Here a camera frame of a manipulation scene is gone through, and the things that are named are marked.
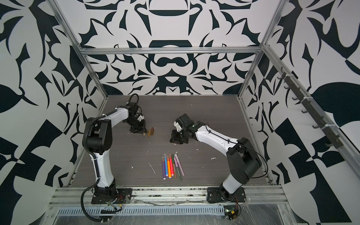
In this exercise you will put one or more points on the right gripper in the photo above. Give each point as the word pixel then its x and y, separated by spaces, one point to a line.
pixel 174 138

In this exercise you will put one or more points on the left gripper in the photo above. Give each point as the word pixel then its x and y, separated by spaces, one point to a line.
pixel 142 130

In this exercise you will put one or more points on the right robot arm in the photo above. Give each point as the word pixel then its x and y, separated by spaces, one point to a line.
pixel 243 160

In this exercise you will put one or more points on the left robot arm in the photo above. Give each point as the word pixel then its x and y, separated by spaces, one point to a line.
pixel 98 139

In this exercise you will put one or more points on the orange marker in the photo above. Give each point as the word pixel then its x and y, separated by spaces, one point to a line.
pixel 168 166

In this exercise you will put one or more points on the blue marker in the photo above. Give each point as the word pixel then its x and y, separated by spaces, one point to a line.
pixel 165 165

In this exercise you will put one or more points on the red marker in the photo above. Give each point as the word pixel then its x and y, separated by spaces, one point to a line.
pixel 171 165

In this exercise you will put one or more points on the purple marker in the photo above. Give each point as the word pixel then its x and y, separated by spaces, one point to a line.
pixel 163 168

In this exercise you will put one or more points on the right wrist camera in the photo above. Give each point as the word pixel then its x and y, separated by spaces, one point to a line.
pixel 178 126

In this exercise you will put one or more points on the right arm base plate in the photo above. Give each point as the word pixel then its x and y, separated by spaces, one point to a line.
pixel 220 195

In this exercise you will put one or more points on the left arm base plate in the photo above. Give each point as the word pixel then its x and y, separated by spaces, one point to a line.
pixel 118 195

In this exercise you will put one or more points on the white slotted cable duct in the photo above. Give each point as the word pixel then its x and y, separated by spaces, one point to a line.
pixel 217 210

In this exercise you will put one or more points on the aluminium front rail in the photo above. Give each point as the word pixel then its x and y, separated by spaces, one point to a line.
pixel 182 195

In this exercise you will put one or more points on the black hook rail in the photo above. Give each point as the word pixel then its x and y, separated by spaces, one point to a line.
pixel 312 108

